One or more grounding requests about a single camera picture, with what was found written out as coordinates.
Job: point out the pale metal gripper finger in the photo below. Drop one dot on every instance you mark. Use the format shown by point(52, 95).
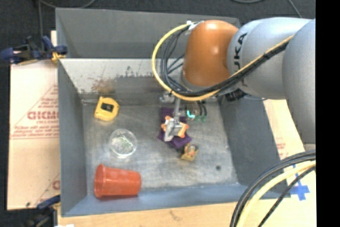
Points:
point(178, 129)
point(168, 133)

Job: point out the grey metal bin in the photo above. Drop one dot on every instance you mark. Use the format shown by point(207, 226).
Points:
point(159, 167)

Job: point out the small yellow and brown toy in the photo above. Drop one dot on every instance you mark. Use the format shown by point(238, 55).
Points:
point(190, 152)

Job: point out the clear glass bowl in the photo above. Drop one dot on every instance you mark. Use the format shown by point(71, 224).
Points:
point(123, 143)

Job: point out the orange plastic cup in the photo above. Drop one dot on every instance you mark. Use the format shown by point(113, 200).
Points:
point(117, 181)

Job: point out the orange and white toy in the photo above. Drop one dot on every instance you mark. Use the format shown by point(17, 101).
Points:
point(183, 130)

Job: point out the brown cardboard board red print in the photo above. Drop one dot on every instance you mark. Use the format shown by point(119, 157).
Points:
point(32, 141)

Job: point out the black cylinder on white bracket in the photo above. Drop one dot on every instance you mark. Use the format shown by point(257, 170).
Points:
point(233, 96)

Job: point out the purple cloth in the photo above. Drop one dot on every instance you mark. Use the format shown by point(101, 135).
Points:
point(178, 142)

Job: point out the yellow tape measure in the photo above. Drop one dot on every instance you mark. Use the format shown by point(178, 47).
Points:
point(106, 109)

